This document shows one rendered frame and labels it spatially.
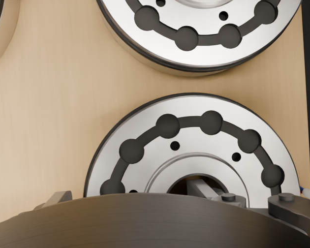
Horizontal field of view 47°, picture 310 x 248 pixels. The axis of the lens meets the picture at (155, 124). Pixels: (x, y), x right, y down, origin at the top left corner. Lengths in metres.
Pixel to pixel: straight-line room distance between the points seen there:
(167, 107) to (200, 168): 0.03
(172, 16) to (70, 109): 0.07
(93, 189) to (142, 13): 0.08
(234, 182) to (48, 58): 0.11
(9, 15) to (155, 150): 0.10
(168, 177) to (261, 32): 0.08
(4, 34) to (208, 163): 0.12
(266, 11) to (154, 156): 0.09
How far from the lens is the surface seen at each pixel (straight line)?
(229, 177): 0.16
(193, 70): 0.17
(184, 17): 0.17
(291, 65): 0.21
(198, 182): 0.16
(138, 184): 0.16
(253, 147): 0.17
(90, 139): 0.19
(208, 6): 0.17
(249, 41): 0.17
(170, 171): 0.16
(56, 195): 0.16
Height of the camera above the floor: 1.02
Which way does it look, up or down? 85 degrees down
